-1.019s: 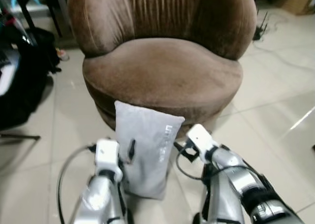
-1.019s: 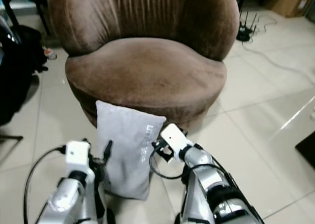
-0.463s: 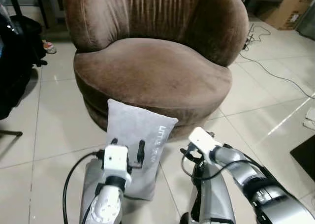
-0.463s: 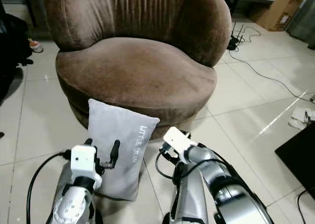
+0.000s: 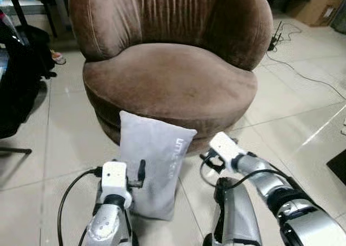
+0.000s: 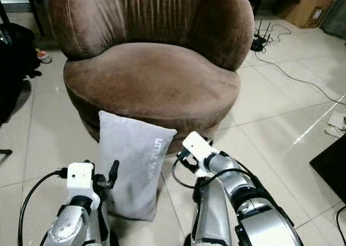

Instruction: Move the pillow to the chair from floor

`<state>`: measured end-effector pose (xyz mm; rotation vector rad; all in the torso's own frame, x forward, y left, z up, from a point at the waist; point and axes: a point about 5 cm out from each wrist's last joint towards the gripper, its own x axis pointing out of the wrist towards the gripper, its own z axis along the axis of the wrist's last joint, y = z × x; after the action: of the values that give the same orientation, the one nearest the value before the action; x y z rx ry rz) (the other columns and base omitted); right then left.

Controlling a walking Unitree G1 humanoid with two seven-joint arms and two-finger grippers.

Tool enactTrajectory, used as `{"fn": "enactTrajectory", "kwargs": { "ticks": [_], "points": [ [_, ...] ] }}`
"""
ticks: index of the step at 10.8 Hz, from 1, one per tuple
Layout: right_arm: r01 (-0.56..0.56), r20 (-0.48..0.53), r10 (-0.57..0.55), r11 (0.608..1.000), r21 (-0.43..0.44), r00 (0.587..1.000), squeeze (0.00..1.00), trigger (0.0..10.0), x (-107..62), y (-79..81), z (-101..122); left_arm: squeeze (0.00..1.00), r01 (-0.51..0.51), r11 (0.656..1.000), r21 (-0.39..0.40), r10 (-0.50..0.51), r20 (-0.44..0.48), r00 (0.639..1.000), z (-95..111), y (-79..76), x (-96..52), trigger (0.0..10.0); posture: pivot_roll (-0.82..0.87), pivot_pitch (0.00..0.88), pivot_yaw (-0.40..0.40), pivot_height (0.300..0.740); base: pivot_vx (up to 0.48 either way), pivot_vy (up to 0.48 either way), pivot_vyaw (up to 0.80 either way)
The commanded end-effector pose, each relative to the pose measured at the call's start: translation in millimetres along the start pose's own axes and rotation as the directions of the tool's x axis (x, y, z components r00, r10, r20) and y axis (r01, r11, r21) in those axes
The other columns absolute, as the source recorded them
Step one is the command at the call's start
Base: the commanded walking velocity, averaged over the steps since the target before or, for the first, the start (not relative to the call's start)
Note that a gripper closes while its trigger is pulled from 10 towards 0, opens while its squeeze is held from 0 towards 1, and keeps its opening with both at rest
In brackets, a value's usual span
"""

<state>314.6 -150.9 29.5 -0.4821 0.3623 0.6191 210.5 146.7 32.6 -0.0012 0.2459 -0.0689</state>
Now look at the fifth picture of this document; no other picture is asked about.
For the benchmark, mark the grey rectangular pillow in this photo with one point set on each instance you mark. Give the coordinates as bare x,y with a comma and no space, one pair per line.
154,159

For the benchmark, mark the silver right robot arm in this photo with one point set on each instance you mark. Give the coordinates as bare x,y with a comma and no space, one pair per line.
286,203

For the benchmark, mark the brown velvet round chair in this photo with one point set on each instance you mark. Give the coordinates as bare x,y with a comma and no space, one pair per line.
167,78

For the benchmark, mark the silver robot leg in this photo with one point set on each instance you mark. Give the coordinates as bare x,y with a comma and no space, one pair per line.
235,213

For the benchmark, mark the black flat mat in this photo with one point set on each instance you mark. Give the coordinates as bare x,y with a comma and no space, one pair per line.
338,167

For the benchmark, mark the black stand foot bar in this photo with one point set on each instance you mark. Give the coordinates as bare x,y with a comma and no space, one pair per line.
13,150

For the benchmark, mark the black router with antennas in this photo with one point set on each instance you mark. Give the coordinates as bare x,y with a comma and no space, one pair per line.
274,40

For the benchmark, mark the small orange white item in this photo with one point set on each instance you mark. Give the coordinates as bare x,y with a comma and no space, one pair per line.
57,57

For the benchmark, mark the black bag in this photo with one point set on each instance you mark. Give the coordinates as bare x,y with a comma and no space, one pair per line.
19,78

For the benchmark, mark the brown cardboard box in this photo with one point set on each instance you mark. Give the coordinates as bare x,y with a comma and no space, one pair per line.
319,5

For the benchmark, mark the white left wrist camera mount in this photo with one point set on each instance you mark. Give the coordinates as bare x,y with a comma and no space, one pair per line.
114,177

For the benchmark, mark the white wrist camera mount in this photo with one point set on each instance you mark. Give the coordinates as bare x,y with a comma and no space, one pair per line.
114,177
224,146

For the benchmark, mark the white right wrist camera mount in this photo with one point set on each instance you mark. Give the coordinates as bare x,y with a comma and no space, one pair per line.
224,146

